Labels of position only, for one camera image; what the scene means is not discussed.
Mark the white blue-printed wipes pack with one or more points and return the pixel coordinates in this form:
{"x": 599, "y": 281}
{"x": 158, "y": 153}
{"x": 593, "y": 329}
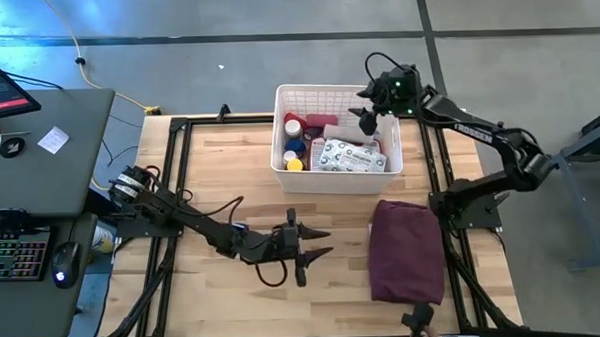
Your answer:
{"x": 352, "y": 159}

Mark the small black frame clamp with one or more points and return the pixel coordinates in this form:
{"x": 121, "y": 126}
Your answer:
{"x": 223, "y": 112}

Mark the white paper note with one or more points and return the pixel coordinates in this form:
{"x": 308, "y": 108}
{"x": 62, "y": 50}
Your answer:
{"x": 54, "y": 140}

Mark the pink bandage roll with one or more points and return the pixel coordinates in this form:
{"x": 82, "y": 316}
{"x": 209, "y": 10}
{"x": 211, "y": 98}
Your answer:
{"x": 322, "y": 120}

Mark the folded purple cloth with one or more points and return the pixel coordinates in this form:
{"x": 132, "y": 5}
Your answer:
{"x": 405, "y": 255}

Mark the black computer mouse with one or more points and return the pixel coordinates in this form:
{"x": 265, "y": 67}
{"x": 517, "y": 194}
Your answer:
{"x": 65, "y": 264}

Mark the blue metal cart frame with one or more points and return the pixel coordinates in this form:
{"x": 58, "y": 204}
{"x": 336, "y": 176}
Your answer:
{"x": 599, "y": 133}

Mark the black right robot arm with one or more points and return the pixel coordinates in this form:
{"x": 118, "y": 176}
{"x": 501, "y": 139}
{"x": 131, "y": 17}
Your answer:
{"x": 479, "y": 132}

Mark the yellow white cup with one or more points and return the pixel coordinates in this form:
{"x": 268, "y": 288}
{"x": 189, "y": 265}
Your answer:
{"x": 104, "y": 240}

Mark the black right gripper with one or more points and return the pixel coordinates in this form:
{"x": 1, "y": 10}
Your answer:
{"x": 397, "y": 92}

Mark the yellow-capped fish oil bottle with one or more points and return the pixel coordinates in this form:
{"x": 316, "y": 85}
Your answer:
{"x": 295, "y": 165}

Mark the black clamp object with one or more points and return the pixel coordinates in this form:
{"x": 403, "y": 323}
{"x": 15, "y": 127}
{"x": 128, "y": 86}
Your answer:
{"x": 417, "y": 317}

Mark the backlit black keyboard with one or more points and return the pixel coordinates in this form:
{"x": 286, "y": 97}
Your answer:
{"x": 13, "y": 256}

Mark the white perforated plastic basket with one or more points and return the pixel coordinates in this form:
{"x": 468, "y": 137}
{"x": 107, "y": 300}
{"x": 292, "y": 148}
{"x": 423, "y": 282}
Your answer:
{"x": 340, "y": 184}

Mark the black aluminium table frame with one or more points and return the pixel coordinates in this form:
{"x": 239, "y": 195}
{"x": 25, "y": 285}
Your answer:
{"x": 228, "y": 120}

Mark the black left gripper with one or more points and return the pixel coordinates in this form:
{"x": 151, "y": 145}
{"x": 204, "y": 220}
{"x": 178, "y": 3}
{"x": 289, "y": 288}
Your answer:
{"x": 290, "y": 244}

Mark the black round disc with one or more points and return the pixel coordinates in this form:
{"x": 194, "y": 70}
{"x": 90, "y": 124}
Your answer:
{"x": 12, "y": 147}

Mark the large white-capped pill bottle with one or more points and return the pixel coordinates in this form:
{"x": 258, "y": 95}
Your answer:
{"x": 293, "y": 129}

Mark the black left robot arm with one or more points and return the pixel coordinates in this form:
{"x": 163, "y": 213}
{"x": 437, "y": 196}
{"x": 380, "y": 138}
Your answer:
{"x": 202, "y": 227}

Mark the grey desk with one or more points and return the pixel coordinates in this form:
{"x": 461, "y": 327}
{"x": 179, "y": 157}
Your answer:
{"x": 55, "y": 177}

